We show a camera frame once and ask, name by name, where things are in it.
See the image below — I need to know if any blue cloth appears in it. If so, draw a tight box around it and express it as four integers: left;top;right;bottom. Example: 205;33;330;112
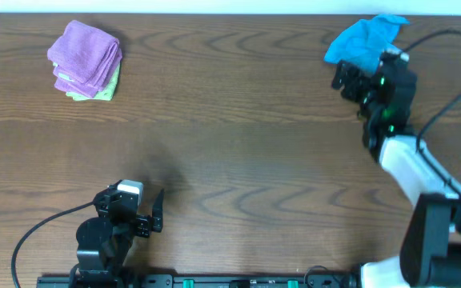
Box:
324;14;410;74

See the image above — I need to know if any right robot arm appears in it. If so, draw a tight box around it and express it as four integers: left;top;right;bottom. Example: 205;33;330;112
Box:
332;53;461;287

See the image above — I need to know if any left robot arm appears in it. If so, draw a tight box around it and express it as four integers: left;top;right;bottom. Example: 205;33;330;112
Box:
67;180;165;287

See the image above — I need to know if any folded green cloth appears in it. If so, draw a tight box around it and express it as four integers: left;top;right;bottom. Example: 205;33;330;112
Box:
54;64;121;102

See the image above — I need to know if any folded purple cloth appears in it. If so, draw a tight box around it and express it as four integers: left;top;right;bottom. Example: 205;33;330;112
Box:
47;20;122;98

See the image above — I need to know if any left black cable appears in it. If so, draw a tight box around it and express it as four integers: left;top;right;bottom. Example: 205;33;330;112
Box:
10;201;95;288

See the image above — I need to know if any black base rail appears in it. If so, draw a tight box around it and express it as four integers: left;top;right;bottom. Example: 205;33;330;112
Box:
36;274;362;288

